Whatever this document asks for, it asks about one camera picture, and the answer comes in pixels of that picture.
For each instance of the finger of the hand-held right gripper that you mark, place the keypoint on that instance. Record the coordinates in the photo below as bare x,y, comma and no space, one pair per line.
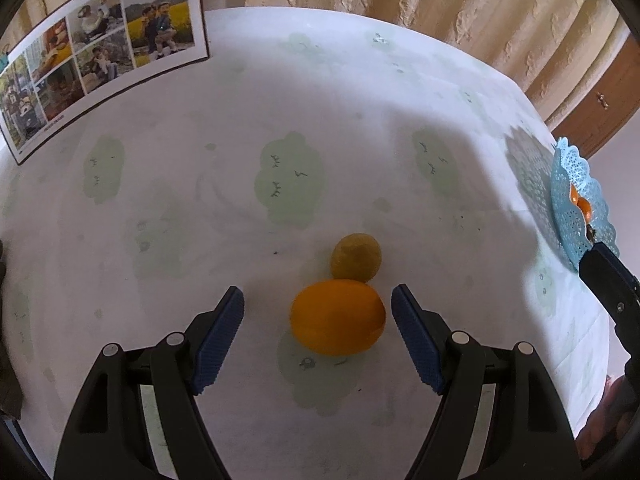
612,285

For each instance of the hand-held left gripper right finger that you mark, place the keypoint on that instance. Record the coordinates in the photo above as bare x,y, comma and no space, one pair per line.
417,342

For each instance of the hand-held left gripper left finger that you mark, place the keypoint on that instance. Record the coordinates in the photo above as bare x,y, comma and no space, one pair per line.
217,342

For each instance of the light blue lace basket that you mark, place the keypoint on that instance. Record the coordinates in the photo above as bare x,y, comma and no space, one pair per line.
575,220

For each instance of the orange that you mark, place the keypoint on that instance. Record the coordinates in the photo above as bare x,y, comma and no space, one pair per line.
337,320
581,203

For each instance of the yellow-brown round fruit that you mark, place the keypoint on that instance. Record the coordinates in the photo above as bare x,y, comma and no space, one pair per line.
356,257

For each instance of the white printed tablecloth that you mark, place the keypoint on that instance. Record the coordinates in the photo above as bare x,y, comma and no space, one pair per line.
200,210

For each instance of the brown wooden cabinet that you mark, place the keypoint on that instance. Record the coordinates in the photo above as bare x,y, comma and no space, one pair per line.
600,105

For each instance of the dark green glove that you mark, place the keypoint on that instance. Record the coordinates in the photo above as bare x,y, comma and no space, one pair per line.
7,390

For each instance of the photo collage poster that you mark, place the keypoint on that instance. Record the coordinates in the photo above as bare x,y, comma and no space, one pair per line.
100,50

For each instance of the teal clip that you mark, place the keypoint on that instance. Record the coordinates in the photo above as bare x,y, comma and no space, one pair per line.
3,58

